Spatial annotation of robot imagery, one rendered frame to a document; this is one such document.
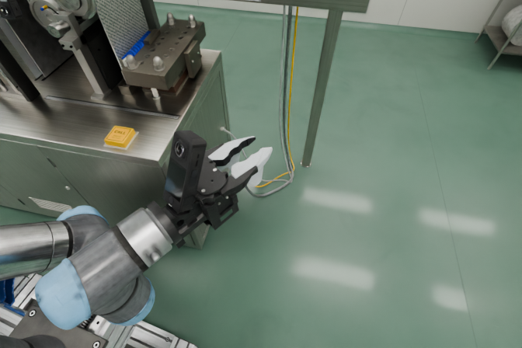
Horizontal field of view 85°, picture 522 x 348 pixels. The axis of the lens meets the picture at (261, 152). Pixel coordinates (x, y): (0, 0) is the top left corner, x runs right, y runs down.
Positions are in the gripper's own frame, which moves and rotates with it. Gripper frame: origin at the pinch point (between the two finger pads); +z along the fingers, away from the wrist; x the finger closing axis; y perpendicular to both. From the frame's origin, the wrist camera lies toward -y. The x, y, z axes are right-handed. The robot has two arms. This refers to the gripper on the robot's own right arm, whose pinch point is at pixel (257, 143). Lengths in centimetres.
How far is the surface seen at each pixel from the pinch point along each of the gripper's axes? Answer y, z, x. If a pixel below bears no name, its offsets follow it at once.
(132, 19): 1, 18, -86
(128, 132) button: 24, -7, -57
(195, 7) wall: 79, 177, -309
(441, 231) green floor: 129, 106, 29
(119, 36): 3, 9, -81
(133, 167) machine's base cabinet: 37, -12, -58
